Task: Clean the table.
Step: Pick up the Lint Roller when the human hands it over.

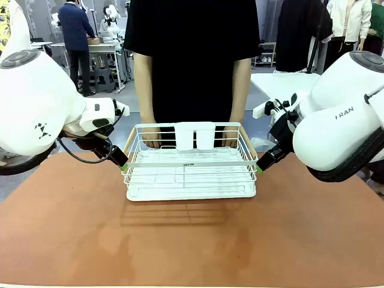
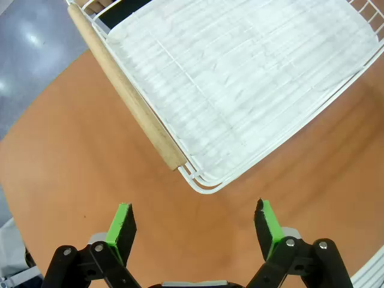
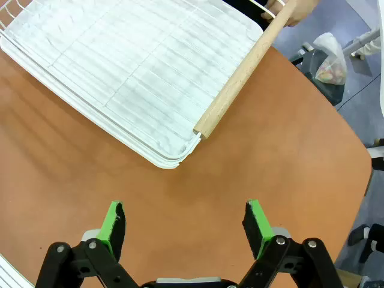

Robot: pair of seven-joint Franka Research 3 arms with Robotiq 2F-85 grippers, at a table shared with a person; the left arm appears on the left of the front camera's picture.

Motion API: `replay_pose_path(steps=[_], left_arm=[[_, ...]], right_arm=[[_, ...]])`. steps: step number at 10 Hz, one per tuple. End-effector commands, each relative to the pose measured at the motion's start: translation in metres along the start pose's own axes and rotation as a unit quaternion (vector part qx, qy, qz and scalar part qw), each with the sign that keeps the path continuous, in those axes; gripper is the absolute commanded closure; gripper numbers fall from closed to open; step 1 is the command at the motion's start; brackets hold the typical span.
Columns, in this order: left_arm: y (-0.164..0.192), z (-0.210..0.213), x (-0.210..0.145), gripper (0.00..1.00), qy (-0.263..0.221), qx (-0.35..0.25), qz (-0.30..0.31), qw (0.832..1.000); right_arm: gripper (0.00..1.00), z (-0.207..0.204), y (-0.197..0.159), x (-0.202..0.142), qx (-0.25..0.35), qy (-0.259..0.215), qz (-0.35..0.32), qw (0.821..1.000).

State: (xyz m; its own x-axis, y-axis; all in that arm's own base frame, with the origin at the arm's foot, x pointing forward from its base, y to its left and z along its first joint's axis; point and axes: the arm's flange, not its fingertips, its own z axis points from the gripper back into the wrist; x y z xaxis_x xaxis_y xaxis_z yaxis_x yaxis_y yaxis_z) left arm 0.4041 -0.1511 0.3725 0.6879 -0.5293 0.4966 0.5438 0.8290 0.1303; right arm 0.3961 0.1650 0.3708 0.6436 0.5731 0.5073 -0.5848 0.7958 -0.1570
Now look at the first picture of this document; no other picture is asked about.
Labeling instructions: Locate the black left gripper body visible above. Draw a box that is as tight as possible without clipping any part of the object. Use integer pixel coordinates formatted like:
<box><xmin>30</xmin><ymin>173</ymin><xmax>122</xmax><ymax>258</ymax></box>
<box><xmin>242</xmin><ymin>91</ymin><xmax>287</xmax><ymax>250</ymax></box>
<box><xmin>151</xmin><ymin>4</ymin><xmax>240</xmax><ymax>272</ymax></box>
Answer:
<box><xmin>61</xmin><ymin>123</ymin><xmax>115</xmax><ymax>158</ymax></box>

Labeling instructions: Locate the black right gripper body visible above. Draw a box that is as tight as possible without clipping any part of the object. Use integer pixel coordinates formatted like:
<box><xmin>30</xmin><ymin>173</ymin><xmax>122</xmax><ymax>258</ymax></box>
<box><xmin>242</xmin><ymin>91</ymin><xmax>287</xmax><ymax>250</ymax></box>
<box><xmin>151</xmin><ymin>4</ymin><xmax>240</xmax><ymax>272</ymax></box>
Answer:
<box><xmin>268</xmin><ymin>115</ymin><xmax>297</xmax><ymax>154</ymax></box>

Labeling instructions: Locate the white wire dish rack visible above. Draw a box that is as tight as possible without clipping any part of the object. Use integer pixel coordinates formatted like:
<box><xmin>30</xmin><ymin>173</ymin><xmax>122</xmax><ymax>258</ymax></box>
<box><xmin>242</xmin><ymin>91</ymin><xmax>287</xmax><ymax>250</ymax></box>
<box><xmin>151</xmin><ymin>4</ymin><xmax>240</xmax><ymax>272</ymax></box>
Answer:
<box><xmin>121</xmin><ymin>122</ymin><xmax>259</xmax><ymax>193</ymax></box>

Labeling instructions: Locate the person's right forearm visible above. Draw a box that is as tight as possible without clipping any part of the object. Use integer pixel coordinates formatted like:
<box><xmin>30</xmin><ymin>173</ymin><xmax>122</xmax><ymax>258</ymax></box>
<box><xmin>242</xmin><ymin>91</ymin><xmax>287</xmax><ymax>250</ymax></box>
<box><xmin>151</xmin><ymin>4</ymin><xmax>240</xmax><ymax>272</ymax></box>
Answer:
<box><xmin>134</xmin><ymin>89</ymin><xmax>160</xmax><ymax>136</ymax></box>

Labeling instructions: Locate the person's left forearm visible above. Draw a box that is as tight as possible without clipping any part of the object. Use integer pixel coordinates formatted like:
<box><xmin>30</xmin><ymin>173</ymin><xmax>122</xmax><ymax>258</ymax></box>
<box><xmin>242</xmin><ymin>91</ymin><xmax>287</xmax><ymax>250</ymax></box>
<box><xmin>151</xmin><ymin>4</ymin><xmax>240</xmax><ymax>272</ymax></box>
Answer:
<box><xmin>225</xmin><ymin>89</ymin><xmax>250</xmax><ymax>136</ymax></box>

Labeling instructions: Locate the person's right hand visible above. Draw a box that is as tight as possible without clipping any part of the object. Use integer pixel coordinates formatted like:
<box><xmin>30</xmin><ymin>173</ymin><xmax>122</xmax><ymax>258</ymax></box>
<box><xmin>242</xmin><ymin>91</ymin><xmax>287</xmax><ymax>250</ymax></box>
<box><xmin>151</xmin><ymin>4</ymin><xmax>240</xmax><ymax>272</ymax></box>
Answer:
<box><xmin>142</xmin><ymin>131</ymin><xmax>163</xmax><ymax>149</ymax></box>

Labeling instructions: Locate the person's left hand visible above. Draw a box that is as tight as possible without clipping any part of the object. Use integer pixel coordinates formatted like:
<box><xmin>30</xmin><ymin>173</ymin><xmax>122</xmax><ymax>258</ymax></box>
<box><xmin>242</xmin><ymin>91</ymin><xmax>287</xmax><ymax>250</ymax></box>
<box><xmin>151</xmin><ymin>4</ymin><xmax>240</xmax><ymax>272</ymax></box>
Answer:
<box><xmin>221</xmin><ymin>131</ymin><xmax>240</xmax><ymax>149</ymax></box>

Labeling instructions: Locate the clear plastic bag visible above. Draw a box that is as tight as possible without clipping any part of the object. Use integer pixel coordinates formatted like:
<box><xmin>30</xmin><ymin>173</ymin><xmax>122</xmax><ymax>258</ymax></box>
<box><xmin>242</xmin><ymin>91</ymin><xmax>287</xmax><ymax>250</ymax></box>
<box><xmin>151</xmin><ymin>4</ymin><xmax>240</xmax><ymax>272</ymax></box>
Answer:
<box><xmin>250</xmin><ymin>136</ymin><xmax>271</xmax><ymax>151</ymax></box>

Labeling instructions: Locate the white side table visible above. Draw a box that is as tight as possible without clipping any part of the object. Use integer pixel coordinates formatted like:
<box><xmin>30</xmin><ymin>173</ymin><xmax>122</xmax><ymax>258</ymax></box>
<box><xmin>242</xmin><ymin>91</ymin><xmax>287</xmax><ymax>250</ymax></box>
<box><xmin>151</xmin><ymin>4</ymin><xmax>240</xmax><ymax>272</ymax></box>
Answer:
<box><xmin>250</xmin><ymin>71</ymin><xmax>322</xmax><ymax>112</ymax></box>

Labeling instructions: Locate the grey step stool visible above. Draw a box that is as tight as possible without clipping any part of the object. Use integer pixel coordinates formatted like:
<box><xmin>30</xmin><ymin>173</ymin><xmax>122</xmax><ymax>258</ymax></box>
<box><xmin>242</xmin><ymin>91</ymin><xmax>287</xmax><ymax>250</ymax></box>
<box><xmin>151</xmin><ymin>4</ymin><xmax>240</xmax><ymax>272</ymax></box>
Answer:
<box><xmin>94</xmin><ymin>67</ymin><xmax>116</xmax><ymax>93</ymax></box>

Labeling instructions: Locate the white plastic cutlery holder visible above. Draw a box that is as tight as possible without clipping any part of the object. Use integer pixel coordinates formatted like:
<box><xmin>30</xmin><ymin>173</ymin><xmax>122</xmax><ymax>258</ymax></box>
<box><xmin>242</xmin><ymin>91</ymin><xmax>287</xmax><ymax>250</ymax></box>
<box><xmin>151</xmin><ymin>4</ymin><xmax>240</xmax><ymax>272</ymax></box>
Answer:
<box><xmin>173</xmin><ymin>121</ymin><xmax>217</xmax><ymax>151</ymax></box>

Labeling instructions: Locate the shoe rack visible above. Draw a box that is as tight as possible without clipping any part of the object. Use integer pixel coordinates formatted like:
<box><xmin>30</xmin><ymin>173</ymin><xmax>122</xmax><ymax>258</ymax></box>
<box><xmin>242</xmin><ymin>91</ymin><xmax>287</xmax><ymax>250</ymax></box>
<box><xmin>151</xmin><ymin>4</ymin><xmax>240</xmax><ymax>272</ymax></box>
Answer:
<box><xmin>254</xmin><ymin>41</ymin><xmax>277</xmax><ymax>68</ymax></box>

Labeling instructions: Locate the white drip tray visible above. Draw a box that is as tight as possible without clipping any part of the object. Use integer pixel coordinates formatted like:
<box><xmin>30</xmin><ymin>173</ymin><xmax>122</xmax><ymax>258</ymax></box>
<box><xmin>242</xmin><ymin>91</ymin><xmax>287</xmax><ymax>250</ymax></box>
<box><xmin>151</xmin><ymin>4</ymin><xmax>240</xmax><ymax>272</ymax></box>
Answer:
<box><xmin>125</xmin><ymin>175</ymin><xmax>257</xmax><ymax>202</ymax></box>

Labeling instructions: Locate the grey background desk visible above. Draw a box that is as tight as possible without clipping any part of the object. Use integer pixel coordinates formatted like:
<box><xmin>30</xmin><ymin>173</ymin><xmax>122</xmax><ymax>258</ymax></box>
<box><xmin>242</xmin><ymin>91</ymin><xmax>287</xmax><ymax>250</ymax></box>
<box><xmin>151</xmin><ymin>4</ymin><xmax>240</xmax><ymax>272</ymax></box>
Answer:
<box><xmin>50</xmin><ymin>37</ymin><xmax>125</xmax><ymax>91</ymax></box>

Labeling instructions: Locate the hanging black garment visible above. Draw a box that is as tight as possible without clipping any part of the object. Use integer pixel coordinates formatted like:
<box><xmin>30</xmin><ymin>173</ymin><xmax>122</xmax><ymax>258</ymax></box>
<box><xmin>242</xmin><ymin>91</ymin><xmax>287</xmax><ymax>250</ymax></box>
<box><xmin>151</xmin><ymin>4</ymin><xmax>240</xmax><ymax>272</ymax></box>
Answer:
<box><xmin>275</xmin><ymin>0</ymin><xmax>334</xmax><ymax>73</ymax></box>

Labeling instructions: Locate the man in navy sweater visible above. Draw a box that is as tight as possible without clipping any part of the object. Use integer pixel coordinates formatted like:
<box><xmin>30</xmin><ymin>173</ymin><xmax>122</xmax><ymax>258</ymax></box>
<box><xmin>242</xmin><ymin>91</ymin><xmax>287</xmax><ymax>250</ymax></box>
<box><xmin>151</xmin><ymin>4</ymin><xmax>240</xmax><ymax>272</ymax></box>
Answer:
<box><xmin>57</xmin><ymin>0</ymin><xmax>97</xmax><ymax>97</ymax></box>

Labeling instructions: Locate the person in black t-shirt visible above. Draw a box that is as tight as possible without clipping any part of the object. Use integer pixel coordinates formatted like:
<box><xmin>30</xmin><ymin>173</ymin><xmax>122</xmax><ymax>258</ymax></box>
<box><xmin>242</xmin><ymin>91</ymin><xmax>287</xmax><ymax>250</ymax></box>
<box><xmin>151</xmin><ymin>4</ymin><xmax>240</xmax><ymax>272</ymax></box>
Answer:
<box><xmin>122</xmin><ymin>0</ymin><xmax>262</xmax><ymax>148</ymax></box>

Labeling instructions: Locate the white humanoid robot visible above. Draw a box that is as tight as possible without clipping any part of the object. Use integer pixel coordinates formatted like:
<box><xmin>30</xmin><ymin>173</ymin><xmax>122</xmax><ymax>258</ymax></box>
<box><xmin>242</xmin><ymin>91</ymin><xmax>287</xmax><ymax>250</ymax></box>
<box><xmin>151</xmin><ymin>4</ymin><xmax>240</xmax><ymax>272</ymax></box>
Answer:
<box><xmin>100</xmin><ymin>4</ymin><xmax>122</xmax><ymax>40</ymax></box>

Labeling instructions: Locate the person in white jacket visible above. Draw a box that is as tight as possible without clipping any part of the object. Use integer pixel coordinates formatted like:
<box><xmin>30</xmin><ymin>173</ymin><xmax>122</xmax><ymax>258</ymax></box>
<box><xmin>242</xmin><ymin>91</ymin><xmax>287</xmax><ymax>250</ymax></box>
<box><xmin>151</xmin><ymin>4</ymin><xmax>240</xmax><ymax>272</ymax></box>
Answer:
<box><xmin>323</xmin><ymin>0</ymin><xmax>373</xmax><ymax>71</ymax></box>

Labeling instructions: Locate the person in green top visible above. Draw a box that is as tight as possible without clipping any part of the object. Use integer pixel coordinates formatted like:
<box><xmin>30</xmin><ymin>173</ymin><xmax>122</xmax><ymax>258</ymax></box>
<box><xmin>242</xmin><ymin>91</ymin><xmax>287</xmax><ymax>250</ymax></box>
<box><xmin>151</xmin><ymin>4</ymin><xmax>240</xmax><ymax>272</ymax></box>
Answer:
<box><xmin>357</xmin><ymin>2</ymin><xmax>384</xmax><ymax>57</ymax></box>

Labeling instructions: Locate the person in yellow patterned shirt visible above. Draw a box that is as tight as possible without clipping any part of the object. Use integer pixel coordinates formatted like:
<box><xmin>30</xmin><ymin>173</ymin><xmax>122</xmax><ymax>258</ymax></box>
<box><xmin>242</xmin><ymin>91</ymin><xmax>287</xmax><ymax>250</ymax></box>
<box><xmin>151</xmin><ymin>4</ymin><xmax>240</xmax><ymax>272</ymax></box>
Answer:
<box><xmin>0</xmin><ymin>0</ymin><xmax>11</xmax><ymax>52</ymax></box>

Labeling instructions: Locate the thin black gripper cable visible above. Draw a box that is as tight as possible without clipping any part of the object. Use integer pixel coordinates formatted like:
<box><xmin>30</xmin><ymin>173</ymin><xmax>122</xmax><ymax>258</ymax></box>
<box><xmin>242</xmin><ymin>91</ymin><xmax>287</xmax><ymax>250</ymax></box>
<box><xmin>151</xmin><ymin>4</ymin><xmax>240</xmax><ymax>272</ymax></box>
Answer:
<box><xmin>58</xmin><ymin>107</ymin><xmax>125</xmax><ymax>164</ymax></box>

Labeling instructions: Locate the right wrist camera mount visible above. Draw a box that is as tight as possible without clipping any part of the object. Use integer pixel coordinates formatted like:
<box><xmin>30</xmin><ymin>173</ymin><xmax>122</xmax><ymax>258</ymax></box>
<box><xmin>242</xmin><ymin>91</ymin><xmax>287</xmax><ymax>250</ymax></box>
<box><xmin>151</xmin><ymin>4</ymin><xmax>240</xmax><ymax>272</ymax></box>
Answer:
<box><xmin>252</xmin><ymin>98</ymin><xmax>280</xmax><ymax>119</ymax></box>

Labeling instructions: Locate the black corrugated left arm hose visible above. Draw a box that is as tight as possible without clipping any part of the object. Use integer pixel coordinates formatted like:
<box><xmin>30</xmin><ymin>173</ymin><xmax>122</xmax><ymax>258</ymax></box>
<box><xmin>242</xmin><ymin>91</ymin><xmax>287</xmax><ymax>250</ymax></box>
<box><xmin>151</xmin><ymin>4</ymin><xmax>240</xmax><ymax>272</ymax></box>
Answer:
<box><xmin>0</xmin><ymin>142</ymin><xmax>58</xmax><ymax>176</ymax></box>

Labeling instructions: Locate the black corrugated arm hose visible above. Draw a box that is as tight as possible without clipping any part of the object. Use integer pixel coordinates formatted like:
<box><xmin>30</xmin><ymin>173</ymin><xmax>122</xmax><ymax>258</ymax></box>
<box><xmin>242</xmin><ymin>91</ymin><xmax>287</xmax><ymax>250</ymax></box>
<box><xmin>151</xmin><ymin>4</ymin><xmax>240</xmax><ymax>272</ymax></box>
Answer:
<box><xmin>305</xmin><ymin>125</ymin><xmax>384</xmax><ymax>184</ymax></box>
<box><xmin>0</xmin><ymin>142</ymin><xmax>58</xmax><ymax>176</ymax></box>

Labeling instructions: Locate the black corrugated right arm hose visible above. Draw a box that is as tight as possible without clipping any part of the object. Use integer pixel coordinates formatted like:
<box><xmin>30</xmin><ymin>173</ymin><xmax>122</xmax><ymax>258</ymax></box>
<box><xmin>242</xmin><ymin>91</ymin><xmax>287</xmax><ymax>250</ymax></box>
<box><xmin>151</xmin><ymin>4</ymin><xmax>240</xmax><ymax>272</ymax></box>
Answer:
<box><xmin>305</xmin><ymin>125</ymin><xmax>384</xmax><ymax>184</ymax></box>

